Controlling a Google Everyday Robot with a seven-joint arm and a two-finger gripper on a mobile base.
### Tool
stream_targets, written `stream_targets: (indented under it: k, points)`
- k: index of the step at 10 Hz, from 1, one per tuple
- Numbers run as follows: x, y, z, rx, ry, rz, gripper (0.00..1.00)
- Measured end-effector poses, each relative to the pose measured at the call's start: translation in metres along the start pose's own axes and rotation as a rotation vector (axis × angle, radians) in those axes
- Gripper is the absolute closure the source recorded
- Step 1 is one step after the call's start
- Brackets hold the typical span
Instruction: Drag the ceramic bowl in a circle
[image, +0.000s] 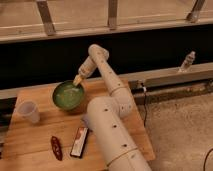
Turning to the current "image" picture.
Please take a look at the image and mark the green ceramic bowl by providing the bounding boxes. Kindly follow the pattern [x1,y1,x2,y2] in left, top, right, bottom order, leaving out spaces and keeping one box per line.
[52,80,85,110]

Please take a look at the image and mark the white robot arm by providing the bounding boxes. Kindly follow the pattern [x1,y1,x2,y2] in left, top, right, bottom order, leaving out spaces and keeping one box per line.
[73,44,152,171]

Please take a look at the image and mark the metal railing post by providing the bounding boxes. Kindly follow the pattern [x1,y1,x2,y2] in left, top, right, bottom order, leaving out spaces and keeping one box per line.
[36,0,56,36]
[186,0,205,23]
[108,0,118,30]

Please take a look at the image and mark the left metal railing post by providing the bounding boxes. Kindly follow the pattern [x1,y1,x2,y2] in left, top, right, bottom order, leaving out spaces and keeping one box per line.
[36,0,56,36]

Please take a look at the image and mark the translucent plastic cup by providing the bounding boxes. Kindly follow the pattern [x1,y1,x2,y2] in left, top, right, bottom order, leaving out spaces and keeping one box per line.
[17,101,40,124]

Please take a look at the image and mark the middle metal railing post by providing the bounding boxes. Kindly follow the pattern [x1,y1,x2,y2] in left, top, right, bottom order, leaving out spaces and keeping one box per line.
[108,0,118,30]

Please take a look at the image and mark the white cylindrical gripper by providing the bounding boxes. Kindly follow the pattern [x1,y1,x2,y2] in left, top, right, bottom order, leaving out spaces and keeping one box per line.
[73,57,97,86]

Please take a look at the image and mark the right metal railing post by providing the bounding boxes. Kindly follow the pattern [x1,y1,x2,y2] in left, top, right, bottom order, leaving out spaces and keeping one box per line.
[186,0,205,23]

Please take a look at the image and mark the black cable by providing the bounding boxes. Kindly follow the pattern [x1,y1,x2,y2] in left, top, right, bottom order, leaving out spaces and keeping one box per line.
[203,148,213,171]

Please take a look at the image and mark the red black candy bar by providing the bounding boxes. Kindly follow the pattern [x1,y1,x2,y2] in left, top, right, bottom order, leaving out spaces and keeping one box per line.
[70,127,89,158]

